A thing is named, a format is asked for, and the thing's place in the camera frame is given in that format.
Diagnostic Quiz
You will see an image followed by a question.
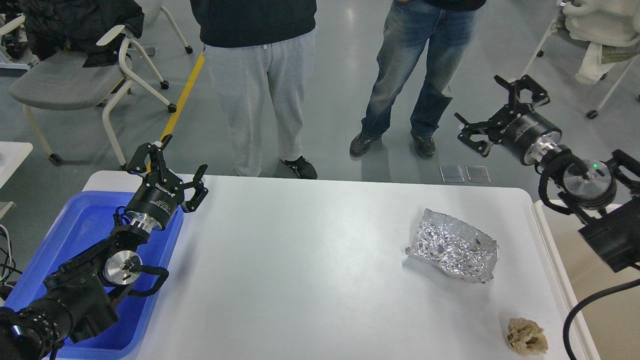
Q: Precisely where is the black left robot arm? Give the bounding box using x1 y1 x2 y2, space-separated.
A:
1 134 209 360

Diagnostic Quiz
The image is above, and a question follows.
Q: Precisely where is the person in grey sweatpants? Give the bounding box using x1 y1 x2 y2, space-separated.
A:
190 0 318 180

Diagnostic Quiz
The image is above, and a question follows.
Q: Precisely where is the black jacket on chair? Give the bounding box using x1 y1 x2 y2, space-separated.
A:
18 0 146 68

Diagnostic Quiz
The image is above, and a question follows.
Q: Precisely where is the floor metal plate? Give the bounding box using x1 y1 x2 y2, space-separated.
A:
465 165 491 183
439 165 466 183

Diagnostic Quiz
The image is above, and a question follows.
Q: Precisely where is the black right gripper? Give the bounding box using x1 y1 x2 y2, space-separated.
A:
454 74 564 167

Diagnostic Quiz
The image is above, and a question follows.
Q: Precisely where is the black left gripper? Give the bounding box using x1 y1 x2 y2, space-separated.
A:
125 134 209 231

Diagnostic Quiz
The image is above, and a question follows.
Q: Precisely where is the crumpled silver foil bag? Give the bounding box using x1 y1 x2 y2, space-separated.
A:
404 208 499 284

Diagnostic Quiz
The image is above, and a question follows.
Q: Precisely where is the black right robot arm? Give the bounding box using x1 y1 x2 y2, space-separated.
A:
455 74 640 272

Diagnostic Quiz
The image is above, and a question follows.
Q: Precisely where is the crumpled brown paper ball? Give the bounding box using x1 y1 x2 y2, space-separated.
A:
507 317 549 356

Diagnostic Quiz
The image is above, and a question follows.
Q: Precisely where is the beige plastic bin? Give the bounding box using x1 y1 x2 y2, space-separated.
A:
533 201 640 360

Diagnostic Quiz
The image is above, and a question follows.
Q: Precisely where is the right floor metal plate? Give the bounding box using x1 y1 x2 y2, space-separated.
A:
465 165 491 183

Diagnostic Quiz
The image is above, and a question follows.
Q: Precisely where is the white side table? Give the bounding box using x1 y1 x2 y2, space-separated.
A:
0 141 34 188

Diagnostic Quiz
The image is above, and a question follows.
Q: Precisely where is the white chair with cloth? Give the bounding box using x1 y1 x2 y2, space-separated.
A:
522 0 640 120

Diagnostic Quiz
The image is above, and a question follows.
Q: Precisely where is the person in blue jeans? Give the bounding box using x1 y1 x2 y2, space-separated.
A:
349 0 487 160

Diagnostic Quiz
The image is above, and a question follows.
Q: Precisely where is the grey office chair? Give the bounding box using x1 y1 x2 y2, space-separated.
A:
9 24 178 169

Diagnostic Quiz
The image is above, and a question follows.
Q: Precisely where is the left floor metal plate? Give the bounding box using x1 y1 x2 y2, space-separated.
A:
439 165 466 183

